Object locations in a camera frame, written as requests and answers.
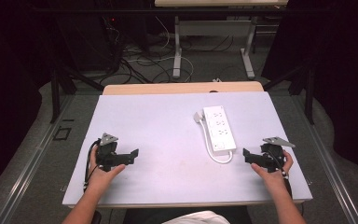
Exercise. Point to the dark computer case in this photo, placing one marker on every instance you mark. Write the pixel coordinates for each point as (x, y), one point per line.
(87, 40)

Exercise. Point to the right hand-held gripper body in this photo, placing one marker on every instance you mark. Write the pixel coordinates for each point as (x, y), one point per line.
(272, 155)

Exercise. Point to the white power plug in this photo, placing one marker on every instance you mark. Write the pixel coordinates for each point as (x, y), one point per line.
(198, 117)

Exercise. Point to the white power strip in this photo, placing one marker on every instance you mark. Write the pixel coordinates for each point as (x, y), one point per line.
(219, 128)

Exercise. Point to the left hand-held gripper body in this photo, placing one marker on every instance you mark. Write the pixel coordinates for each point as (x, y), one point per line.
(106, 151)

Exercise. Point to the person's dark pants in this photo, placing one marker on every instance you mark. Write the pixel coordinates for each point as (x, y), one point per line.
(149, 216)

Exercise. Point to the person's left hand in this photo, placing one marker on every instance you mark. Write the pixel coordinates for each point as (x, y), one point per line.
(103, 178)

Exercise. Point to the black horizontal bar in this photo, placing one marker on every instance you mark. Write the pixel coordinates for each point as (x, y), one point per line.
(167, 10)

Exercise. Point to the dark floor socket plate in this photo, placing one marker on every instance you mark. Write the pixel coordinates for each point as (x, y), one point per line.
(62, 133)

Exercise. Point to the metal floor rail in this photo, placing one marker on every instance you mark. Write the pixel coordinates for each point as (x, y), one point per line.
(329, 168)
(28, 168)

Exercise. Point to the white desk with metal legs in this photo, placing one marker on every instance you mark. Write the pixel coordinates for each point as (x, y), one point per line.
(214, 28)

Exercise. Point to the person's right hand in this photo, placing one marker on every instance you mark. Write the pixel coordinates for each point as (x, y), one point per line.
(273, 176)

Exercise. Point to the person's white shirt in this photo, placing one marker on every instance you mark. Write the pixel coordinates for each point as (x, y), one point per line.
(199, 218)

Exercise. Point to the dark curtain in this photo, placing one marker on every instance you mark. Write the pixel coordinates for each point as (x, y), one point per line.
(341, 68)
(9, 77)

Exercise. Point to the black metal stand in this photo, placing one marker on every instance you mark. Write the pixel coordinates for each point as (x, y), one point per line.
(56, 93)
(308, 93)

